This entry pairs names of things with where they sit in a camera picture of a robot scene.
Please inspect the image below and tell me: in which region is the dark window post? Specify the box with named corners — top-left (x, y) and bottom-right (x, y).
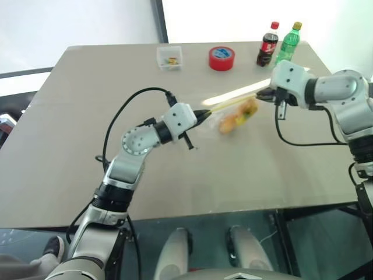
top-left (149, 0), bottom-right (170, 45)

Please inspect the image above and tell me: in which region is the red white device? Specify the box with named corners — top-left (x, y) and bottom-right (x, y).
top-left (0, 114), bottom-right (16, 132)

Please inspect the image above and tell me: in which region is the green yellow-cap soda bottle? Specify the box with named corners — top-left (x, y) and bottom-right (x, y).
top-left (275, 21), bottom-right (303, 67)

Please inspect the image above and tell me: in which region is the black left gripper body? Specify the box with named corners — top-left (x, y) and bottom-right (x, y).
top-left (178, 118), bottom-right (199, 151)

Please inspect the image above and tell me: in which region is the red tape roll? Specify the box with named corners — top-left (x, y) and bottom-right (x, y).
top-left (208, 45), bottom-right (236, 72)

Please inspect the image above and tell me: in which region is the grey rounded leg shape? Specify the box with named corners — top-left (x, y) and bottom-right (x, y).
top-left (153, 227), bottom-right (193, 280)
top-left (227, 225), bottom-right (273, 271)

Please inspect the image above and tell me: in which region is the black table frame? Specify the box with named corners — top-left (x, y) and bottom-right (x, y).
top-left (116, 204), bottom-right (373, 280)

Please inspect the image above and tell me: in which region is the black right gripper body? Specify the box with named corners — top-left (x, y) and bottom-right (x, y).
top-left (272, 87), bottom-right (298, 121)

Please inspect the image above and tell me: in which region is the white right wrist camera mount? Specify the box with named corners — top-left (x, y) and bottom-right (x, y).
top-left (269, 59), bottom-right (317, 110)

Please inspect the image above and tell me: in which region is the orange sprinkled bread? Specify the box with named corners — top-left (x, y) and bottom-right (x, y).
top-left (237, 99), bottom-right (259, 118)
top-left (219, 111), bottom-right (243, 135)

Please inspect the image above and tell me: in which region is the clear yellow-zip plastic bag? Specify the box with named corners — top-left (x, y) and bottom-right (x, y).
top-left (203, 94), bottom-right (261, 138)

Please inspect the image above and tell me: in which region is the clear plastic box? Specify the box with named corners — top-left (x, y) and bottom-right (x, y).
top-left (156, 45), bottom-right (184, 72)

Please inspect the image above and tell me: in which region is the grey robot chest plate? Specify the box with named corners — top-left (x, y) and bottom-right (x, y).
top-left (174, 269), bottom-right (301, 280)

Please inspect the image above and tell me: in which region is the thin white floor cable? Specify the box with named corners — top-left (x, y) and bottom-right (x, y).
top-left (259, 230), bottom-right (279, 245)

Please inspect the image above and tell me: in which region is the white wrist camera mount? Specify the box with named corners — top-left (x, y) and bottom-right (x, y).
top-left (161, 102), bottom-right (198, 145)
top-left (269, 59), bottom-right (317, 110)

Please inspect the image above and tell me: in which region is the red-cap cola bottle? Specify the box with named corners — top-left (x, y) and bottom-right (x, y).
top-left (256, 20), bottom-right (281, 68)

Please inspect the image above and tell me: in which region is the grey trouser leg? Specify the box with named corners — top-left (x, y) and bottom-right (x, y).
top-left (0, 253), bottom-right (59, 280)

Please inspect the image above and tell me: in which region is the dark window rail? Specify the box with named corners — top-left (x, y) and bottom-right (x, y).
top-left (0, 66), bottom-right (55, 80)

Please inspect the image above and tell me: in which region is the black white-soled shoe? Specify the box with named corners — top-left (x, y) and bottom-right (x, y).
top-left (43, 235), bottom-right (66, 264)

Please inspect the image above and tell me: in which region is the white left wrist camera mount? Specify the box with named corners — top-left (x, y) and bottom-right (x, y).
top-left (161, 102), bottom-right (198, 145)

